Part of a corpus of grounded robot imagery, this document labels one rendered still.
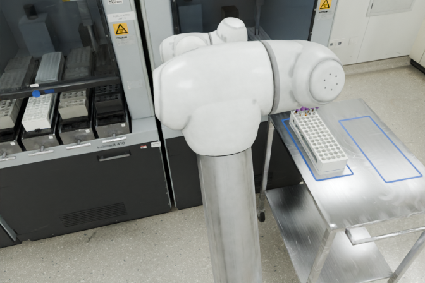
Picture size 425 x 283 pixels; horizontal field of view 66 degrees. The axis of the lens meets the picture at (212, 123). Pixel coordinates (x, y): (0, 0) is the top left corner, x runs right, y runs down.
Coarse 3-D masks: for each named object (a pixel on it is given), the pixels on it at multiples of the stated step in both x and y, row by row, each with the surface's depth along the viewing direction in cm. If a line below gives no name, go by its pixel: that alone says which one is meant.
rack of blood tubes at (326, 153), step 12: (300, 120) 130; (312, 120) 132; (300, 132) 133; (312, 132) 125; (324, 132) 125; (312, 144) 121; (324, 144) 122; (336, 144) 120; (312, 156) 123; (324, 156) 115; (336, 156) 116; (324, 168) 115; (336, 168) 116
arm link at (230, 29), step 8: (224, 24) 104; (232, 24) 103; (240, 24) 104; (216, 32) 108; (224, 32) 104; (232, 32) 103; (240, 32) 104; (216, 40) 106; (224, 40) 105; (232, 40) 104; (240, 40) 105
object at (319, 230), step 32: (288, 128) 136; (352, 128) 135; (384, 128) 135; (352, 160) 122; (384, 160) 121; (416, 160) 121; (288, 192) 178; (320, 192) 111; (352, 192) 111; (384, 192) 111; (416, 192) 110; (288, 224) 163; (320, 224) 162; (352, 224) 102; (320, 256) 112; (352, 256) 150; (416, 256) 129
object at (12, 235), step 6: (0, 216) 168; (0, 222) 168; (0, 228) 169; (6, 228) 173; (0, 234) 172; (6, 234) 173; (12, 234) 177; (0, 240) 174; (6, 240) 176; (12, 240) 177; (18, 240) 186; (0, 246) 186; (6, 246) 188
